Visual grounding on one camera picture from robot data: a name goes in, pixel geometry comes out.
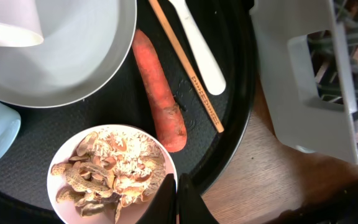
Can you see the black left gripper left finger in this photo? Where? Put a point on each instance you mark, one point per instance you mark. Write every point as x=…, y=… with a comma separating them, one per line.
x=162, y=208

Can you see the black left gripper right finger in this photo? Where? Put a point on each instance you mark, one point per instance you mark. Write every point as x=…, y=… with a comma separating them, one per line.
x=191, y=207

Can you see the peanut shells and rice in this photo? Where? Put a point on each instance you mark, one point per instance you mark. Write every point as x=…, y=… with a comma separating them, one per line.
x=113, y=168

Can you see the pink bowl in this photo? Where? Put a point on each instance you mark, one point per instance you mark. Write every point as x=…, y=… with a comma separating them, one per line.
x=61, y=155

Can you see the grey dishwasher rack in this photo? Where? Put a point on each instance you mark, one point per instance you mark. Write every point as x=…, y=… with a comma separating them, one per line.
x=301, y=119

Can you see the orange carrot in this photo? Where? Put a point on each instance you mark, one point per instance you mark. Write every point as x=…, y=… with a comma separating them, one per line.
x=168, y=120

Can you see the white plastic fork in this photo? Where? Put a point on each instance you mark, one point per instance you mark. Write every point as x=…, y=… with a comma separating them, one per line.
x=207, y=65

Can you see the black round tray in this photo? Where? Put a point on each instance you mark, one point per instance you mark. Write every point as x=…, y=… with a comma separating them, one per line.
x=227, y=28

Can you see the grey round plate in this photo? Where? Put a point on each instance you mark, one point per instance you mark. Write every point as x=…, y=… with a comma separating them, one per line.
x=85, y=43

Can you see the wooden chopstick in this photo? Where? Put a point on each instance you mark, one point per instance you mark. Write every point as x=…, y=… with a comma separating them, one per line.
x=201, y=90

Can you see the white paper cup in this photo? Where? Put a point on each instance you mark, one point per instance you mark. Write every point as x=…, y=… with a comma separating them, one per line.
x=19, y=24

